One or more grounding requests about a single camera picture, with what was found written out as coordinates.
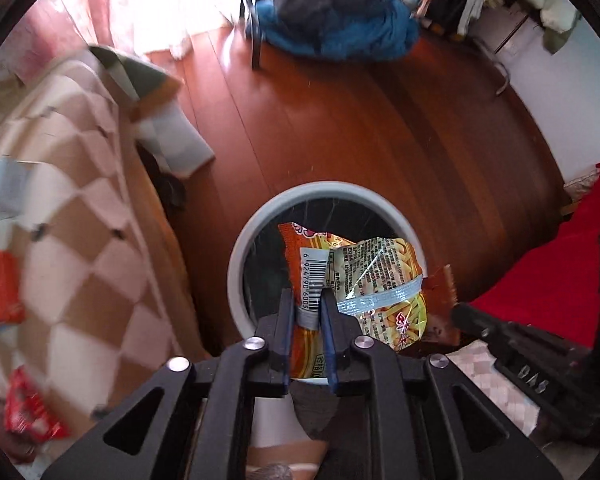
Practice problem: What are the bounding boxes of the metal clothes rack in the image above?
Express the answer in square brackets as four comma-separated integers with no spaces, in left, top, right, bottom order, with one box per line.
[480,0,531,97]

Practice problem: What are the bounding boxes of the red snack packet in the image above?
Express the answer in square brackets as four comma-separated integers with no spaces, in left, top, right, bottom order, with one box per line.
[4,366,67,444]

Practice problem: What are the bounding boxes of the grey round waste bin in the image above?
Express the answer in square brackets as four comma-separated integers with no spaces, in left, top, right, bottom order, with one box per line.
[226,180,428,386]

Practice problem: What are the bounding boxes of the pale checked pillow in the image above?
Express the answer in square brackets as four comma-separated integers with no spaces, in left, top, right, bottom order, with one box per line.
[447,339,542,437]

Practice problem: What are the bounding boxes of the beige diamond checked blanket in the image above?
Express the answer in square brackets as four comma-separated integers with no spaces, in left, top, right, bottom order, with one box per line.
[0,57,202,413]

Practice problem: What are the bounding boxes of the black chair leg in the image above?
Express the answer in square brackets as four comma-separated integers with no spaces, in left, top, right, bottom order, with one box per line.
[239,0,264,71]

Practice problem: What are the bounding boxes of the white pink cloth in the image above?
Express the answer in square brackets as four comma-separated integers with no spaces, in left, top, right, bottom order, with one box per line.
[246,394,332,480]

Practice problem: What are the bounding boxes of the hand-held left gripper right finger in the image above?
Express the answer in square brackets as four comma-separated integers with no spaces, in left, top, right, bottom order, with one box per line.
[320,289,564,480]

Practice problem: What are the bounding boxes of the orange yellow snack packet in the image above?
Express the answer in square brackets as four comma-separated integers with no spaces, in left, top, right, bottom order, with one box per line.
[278,222,428,380]

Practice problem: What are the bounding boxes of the red cloth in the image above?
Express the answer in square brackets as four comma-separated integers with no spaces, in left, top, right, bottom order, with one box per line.
[470,160,600,349]

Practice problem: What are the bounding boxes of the pink curtain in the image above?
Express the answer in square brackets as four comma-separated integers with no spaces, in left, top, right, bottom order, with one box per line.
[17,0,201,63]

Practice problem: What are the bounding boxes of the green grey checked cloth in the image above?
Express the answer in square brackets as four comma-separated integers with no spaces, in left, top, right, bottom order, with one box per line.
[87,45,216,179]

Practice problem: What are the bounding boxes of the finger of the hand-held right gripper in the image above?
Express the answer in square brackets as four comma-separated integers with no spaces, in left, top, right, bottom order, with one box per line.
[452,302,506,349]

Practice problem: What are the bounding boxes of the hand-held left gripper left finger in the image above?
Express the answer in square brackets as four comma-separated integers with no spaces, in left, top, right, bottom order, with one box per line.
[40,287,296,480]

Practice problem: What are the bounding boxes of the light blue packet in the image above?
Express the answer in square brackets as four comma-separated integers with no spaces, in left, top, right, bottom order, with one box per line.
[0,160,32,222]

